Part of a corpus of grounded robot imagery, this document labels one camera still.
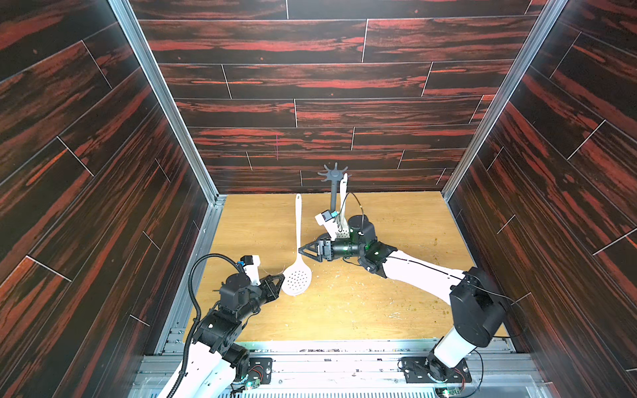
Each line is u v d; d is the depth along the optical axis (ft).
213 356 1.64
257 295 2.06
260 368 2.40
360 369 2.46
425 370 2.18
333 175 2.36
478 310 1.48
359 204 4.16
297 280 2.42
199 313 1.92
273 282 2.20
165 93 2.71
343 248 2.26
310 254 2.26
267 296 2.17
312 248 2.52
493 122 2.98
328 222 2.31
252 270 2.22
